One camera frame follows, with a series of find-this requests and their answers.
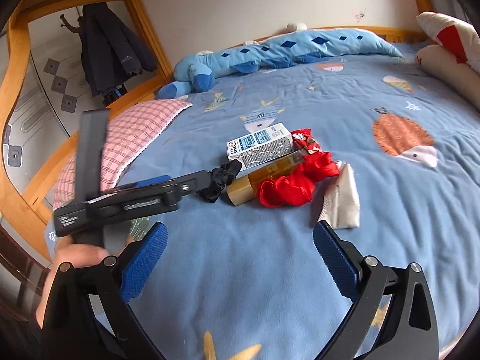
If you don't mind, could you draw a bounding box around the white red top pillow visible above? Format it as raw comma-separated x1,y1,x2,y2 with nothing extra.
416,11,480,73

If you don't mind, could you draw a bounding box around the blue crocodile plush pillow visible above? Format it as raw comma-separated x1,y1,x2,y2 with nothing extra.
156,28,401,99

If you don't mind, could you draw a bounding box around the red snack wrapper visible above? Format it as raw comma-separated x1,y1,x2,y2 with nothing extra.
291,128,322,155

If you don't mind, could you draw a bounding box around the pink checked pillow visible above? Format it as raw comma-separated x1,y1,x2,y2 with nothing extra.
52,98,193,211

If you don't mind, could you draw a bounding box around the white blue milk carton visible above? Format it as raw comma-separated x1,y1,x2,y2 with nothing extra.
226,123,294,170

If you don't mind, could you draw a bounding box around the blue patterned bed blanket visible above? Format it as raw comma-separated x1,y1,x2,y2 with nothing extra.
45,40,480,360

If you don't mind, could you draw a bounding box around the white patterned wardrobe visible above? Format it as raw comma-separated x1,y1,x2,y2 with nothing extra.
2,1,155,193

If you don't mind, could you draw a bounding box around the wooden bunk bed frame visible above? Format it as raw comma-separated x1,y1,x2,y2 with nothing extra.
1,0,434,265

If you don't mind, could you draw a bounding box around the person left hand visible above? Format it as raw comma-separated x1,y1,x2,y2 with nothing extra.
35,236,109,328

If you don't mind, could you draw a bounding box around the dark hanging jacket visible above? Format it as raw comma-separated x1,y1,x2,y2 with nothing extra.
80,2,157,97

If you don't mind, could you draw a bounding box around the amber bottle gold cap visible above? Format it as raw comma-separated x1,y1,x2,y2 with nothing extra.
226,150,304,206

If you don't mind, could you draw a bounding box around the red scrunchie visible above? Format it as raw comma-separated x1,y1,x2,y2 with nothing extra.
256,152,338,208

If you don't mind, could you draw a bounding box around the white plush toy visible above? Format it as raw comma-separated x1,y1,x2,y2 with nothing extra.
286,22,308,33

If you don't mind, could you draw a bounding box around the beige bottom pillow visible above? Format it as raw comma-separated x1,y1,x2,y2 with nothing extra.
416,45,480,110

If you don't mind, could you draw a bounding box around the wooden coat rack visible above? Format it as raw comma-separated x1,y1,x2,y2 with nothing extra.
59,14,84,33

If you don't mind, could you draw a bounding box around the white grey sock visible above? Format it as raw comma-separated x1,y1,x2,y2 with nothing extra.
317,161,360,229

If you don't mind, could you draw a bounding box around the black scrunchie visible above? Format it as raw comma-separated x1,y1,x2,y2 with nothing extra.
198,159,242,203

